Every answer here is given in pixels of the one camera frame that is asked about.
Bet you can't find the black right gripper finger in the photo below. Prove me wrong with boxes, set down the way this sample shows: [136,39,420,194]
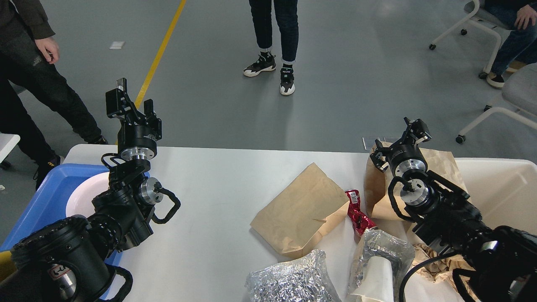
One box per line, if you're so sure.
[370,140,390,172]
[401,117,432,146]

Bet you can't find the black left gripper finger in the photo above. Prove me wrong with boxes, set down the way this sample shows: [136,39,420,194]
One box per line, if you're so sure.
[143,99,159,126]
[105,77,137,124]

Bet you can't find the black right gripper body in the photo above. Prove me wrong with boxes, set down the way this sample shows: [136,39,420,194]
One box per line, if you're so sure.
[385,143,428,177]

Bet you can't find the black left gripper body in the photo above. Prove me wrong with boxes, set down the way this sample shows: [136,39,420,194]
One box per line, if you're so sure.
[118,118,162,161]

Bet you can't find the brown paper bag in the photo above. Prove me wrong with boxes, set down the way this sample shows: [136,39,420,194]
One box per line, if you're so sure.
[364,148,468,221]
[250,163,349,259]

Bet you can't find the pink plate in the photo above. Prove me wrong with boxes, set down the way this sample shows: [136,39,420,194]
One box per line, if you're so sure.
[65,172,109,218]

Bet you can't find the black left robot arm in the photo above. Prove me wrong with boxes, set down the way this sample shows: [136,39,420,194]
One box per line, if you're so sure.
[1,78,181,302]

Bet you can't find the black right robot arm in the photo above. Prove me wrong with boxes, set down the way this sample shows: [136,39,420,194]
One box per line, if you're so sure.
[370,118,537,302]

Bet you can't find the red foil wrapper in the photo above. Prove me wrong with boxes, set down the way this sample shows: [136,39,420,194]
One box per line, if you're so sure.
[345,189,377,237]

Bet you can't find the blue plastic tray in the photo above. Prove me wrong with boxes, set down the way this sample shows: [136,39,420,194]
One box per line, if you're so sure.
[0,163,151,300]

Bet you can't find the foil bag with paper cup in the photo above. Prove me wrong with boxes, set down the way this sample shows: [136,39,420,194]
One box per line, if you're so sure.
[347,228,414,302]

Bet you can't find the white plastic bin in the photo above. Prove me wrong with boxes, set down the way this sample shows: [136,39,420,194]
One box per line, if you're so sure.
[455,157,537,235]

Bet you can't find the walking person dark clothes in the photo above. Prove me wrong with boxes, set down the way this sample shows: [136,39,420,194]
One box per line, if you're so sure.
[0,0,107,188]

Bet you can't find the white side table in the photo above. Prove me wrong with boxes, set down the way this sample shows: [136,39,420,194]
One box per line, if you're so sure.
[0,133,21,170]

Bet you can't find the crumpled brown paper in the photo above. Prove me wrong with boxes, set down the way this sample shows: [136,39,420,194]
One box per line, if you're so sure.
[411,243,474,292]

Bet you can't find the crumpled aluminium foil bag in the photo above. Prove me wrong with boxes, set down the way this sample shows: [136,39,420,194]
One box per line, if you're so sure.
[245,249,341,302]

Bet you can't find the teal mug yellow inside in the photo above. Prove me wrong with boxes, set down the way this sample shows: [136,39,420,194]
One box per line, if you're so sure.
[0,250,17,282]

